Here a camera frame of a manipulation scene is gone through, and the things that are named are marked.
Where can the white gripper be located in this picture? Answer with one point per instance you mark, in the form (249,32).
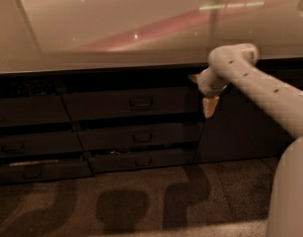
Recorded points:
(206,84)

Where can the dark drawer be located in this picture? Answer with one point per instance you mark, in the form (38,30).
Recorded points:
(39,144)
(141,160)
(140,135)
(32,110)
(43,172)
(131,103)

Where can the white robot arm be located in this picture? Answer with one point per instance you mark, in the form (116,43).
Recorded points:
(236,65)

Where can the dark cabinet door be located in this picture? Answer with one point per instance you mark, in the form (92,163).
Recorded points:
(257,116)

